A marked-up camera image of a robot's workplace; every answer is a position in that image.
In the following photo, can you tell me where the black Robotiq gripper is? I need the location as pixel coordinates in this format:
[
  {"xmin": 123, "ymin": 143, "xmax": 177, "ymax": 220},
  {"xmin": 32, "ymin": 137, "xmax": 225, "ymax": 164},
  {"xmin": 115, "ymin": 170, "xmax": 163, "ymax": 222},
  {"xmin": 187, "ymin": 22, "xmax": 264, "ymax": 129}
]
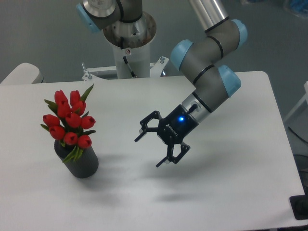
[{"xmin": 134, "ymin": 103, "xmax": 199, "ymax": 168}]

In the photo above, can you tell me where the red tulip bouquet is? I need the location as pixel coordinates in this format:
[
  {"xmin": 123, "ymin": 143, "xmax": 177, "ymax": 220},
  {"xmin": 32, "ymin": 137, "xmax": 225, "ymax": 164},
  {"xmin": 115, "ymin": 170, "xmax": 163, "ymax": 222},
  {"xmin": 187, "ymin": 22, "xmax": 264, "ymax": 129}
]
[{"xmin": 41, "ymin": 85, "xmax": 96, "ymax": 163}]

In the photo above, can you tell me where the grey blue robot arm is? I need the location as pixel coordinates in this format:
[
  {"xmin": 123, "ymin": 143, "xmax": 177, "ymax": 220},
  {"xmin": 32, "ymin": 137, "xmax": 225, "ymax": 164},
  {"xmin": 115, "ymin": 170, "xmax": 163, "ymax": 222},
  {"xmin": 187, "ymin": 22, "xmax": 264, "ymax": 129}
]
[{"xmin": 77, "ymin": 0, "xmax": 247, "ymax": 163}]

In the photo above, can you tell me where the dark grey ribbed vase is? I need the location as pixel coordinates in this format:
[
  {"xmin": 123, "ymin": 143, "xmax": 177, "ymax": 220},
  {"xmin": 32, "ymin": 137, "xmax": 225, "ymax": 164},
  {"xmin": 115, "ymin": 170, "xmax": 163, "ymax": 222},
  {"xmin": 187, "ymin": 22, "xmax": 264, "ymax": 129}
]
[{"xmin": 54, "ymin": 140, "xmax": 99, "ymax": 179}]

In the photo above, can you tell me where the white furniture leg right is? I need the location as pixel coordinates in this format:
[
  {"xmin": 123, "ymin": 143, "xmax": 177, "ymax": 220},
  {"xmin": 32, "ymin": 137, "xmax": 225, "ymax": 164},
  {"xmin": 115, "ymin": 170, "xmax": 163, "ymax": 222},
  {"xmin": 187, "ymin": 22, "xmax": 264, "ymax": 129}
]
[{"xmin": 283, "ymin": 82, "xmax": 308, "ymax": 125}]

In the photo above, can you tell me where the black device at table corner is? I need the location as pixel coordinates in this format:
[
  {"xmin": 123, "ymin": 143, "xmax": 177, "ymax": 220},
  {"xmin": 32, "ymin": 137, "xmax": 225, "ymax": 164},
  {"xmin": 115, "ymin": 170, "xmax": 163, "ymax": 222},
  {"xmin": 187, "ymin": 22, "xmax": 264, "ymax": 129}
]
[{"xmin": 289, "ymin": 195, "xmax": 308, "ymax": 220}]

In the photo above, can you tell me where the white chair backrest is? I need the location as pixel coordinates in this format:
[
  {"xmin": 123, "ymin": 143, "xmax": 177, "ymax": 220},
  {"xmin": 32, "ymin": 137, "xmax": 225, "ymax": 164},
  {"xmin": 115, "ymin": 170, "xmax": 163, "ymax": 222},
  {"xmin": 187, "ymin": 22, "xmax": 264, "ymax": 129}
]
[{"xmin": 0, "ymin": 63, "xmax": 45, "ymax": 86}]

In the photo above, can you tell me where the blue item in clear bag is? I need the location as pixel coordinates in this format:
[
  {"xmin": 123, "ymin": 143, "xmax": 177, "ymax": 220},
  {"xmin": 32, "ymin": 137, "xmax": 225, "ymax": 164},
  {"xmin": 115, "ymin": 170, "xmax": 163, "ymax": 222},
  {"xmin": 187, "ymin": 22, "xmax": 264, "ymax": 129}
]
[{"xmin": 283, "ymin": 0, "xmax": 308, "ymax": 19}]

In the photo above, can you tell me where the black pedestal cable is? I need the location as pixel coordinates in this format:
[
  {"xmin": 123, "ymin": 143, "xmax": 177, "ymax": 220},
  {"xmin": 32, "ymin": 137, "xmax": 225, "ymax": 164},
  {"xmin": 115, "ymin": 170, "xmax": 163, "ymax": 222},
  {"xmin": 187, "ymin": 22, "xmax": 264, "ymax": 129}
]
[{"xmin": 119, "ymin": 36, "xmax": 139, "ymax": 79}]

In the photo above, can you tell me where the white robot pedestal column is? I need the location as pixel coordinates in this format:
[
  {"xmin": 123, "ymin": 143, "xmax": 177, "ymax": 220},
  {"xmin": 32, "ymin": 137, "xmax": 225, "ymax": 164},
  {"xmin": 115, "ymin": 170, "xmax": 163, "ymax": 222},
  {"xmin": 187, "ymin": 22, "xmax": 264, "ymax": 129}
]
[{"xmin": 103, "ymin": 11, "xmax": 157, "ymax": 79}]

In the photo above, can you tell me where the white pedestal base frame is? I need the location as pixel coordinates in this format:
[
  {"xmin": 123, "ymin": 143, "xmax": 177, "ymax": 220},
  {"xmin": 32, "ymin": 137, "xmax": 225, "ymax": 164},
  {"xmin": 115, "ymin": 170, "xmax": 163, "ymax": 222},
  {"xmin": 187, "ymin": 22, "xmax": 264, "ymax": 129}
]
[{"xmin": 81, "ymin": 56, "xmax": 169, "ymax": 81}]

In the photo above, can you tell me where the black cable on floor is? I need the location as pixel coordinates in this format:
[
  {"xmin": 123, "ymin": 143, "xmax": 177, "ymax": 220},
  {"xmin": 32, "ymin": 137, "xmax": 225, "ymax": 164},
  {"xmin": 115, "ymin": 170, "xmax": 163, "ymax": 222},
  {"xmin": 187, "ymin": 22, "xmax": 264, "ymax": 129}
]
[{"xmin": 288, "ymin": 127, "xmax": 308, "ymax": 142}]

